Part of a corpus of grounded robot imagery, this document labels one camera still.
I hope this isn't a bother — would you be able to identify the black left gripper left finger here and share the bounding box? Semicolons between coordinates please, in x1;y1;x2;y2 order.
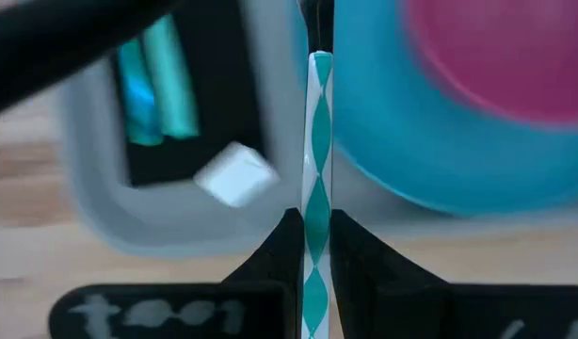
47;206;304;339

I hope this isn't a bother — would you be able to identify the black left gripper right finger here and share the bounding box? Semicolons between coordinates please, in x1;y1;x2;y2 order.
329;209;578;339

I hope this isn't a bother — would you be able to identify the knife with teal white handle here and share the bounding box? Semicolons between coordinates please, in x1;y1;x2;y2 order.
297;0;336;339

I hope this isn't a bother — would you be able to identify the blue plastic plate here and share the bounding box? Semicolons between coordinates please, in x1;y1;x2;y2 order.
333;0;578;218

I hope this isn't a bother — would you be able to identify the fork with blue handle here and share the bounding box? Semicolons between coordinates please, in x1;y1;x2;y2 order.
115;37;166;147

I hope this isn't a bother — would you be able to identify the spoon with teal handle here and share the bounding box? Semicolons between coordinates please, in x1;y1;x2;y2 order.
141;12;201;141

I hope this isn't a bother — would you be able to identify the black napkin with white tag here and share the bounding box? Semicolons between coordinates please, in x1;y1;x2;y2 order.
110;0;281;209

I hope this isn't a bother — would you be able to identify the magenta plastic bowl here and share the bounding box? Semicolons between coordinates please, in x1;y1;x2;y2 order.
401;0;578;131

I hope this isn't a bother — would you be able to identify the grey plastic tray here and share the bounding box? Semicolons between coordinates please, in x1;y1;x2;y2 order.
56;0;578;259

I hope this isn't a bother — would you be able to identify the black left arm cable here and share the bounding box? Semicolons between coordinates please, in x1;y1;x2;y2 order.
0;0;182;119

